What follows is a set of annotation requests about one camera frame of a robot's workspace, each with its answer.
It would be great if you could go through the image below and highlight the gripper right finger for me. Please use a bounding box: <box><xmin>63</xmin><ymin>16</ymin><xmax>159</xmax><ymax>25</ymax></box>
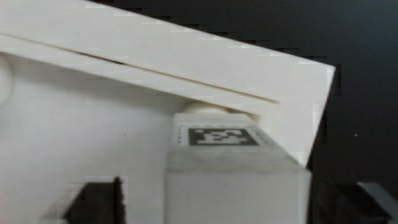
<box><xmin>313</xmin><ymin>182</ymin><xmax>398</xmax><ymax>224</ymax></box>

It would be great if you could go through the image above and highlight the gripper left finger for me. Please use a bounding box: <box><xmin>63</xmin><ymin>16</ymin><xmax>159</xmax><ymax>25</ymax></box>
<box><xmin>63</xmin><ymin>177</ymin><xmax>127</xmax><ymax>224</ymax></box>

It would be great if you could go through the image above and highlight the white square table top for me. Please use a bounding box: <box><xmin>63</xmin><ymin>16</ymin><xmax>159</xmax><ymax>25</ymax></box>
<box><xmin>0</xmin><ymin>34</ymin><xmax>274</xmax><ymax>224</ymax></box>

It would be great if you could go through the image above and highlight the white U-shaped obstacle fence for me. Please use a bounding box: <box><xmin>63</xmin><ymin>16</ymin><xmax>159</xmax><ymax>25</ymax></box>
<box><xmin>0</xmin><ymin>0</ymin><xmax>336</xmax><ymax>162</ymax></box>

